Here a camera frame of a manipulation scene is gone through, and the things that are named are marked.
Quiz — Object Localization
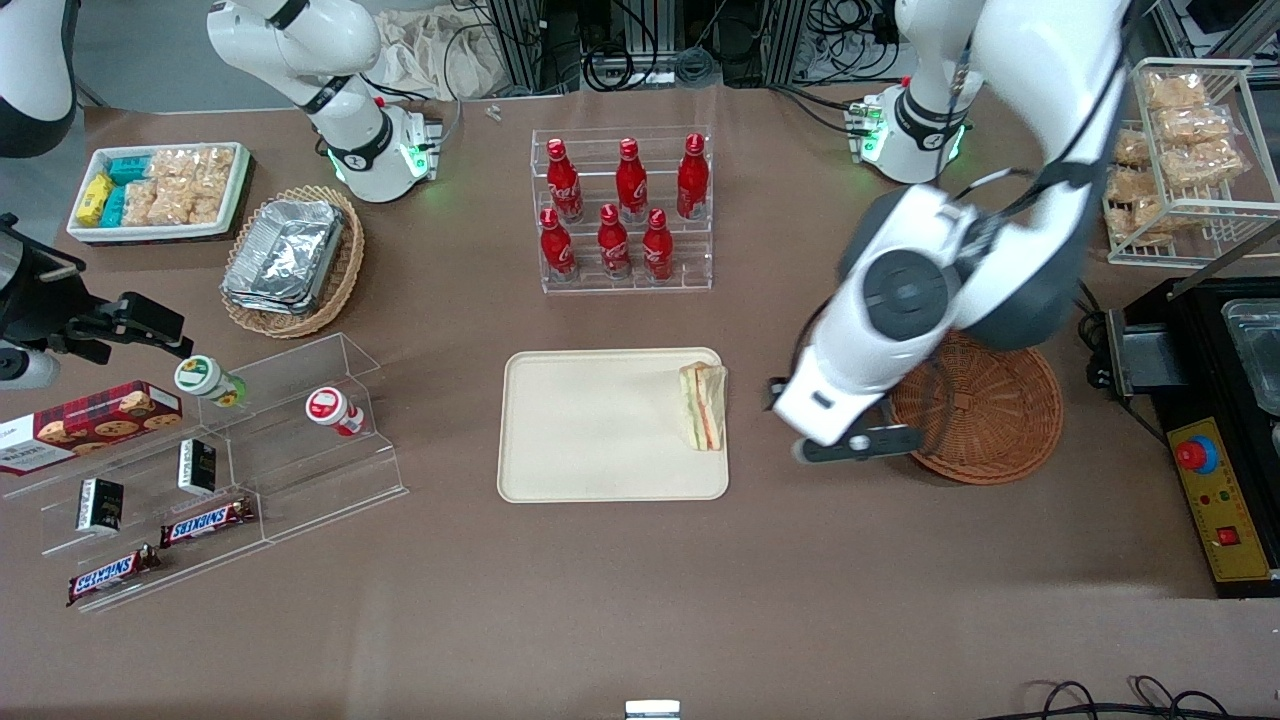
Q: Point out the clear acrylic bottle rack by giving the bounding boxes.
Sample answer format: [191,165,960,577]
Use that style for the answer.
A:
[530,125,714,295]

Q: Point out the clear acrylic stepped shelf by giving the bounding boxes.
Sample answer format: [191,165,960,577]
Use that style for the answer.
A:
[0,332,410,614]

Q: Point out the yellow emergency stop box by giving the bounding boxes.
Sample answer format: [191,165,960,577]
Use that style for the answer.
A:
[1166,416,1277,585]

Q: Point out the white wire rack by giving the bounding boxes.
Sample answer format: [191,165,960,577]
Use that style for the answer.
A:
[1102,57,1280,268]

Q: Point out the red lid yogurt cup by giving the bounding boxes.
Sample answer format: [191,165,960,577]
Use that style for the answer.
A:
[304,386,367,439]

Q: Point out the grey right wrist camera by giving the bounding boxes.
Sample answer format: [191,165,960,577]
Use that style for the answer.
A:
[0,343,62,392]

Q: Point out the cream plastic tray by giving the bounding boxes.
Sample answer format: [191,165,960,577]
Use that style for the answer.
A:
[497,347,731,504]

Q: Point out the black machine frame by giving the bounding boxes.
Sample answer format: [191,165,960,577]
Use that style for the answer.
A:
[1086,275,1280,602]

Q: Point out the green lid yogurt cup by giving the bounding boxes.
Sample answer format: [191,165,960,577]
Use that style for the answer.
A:
[174,354,247,409]

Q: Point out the triangular sandwich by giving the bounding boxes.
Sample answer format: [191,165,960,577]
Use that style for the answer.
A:
[678,362,729,453]

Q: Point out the brown snickers bar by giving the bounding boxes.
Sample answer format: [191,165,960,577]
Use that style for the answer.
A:
[66,544,163,609]
[159,497,257,549]

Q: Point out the black floor cables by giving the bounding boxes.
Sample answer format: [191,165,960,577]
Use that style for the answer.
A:
[998,675,1269,720]

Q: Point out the brown wicker basket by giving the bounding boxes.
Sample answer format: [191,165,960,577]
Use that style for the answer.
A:
[886,328,1065,487]

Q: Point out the red cola bottle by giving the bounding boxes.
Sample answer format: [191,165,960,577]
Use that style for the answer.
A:
[675,133,711,222]
[640,208,676,284]
[539,207,579,284]
[545,138,586,224]
[596,203,634,282]
[614,138,650,224]

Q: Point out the red tartan cookie box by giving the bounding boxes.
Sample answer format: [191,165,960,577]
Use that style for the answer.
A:
[0,379,185,478]

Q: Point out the steel pan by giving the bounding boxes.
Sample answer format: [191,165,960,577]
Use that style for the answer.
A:
[1220,299,1280,417]

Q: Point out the beige cloth bag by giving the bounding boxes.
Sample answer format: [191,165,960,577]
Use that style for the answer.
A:
[374,6,503,102]

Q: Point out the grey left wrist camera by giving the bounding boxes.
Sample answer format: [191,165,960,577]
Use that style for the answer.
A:
[794,424,924,465]

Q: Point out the black base cables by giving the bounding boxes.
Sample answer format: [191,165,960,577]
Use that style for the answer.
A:
[768,82,873,137]

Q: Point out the clear rice cracker pack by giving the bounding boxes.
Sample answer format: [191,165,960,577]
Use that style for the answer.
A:
[121,180,161,228]
[148,149,201,189]
[152,185,227,227]
[195,147,237,193]

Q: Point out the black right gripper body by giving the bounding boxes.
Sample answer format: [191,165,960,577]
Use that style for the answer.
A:
[0,212,89,348]

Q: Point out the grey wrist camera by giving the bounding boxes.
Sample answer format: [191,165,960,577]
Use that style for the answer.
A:
[0,343,62,392]
[794,424,924,465]

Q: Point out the small black box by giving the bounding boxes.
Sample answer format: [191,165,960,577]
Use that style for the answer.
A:
[76,477,126,534]
[177,439,218,498]

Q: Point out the white rectangular snack tray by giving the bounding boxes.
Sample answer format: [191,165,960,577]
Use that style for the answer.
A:
[66,141,252,247]

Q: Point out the yellow snack pack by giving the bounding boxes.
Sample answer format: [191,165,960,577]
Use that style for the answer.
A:
[76,173,117,227]

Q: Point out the stacked aluminium foil trays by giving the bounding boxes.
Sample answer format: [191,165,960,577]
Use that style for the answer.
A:
[222,198,348,317]

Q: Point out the light oval wicker basket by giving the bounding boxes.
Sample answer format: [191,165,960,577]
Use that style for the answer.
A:
[219,184,367,340]

